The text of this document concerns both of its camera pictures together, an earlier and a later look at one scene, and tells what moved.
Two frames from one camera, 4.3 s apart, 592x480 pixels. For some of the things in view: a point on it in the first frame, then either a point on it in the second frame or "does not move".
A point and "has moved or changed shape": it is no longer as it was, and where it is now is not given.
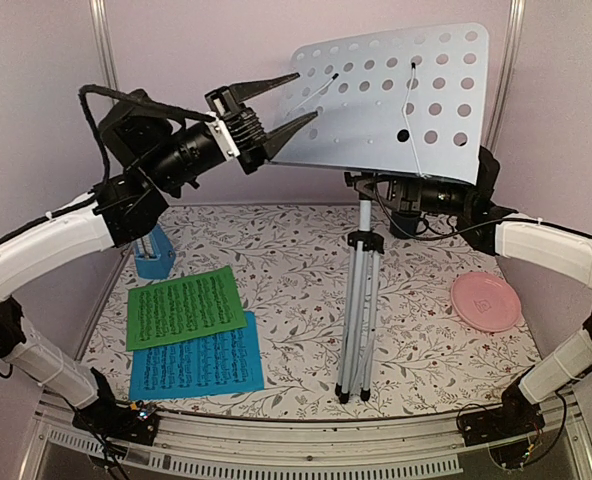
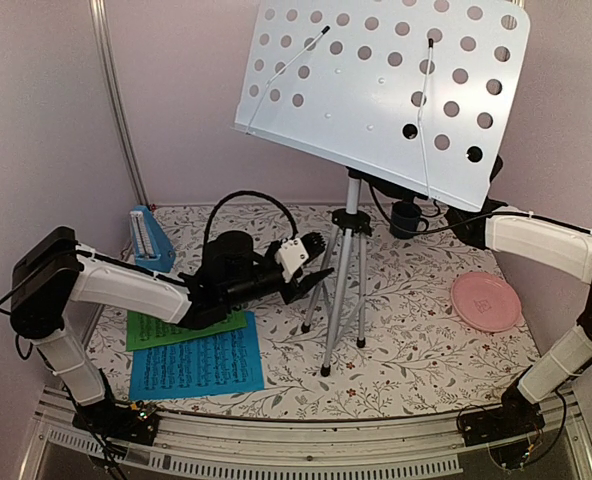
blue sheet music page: x=223 y=362 does not move
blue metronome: x=154 y=255 does not move
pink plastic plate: x=485 y=302 does not move
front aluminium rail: x=69 y=449 does not move
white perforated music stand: x=397 y=104 has moved or changed shape
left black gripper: x=242 y=126 → x=303 y=286
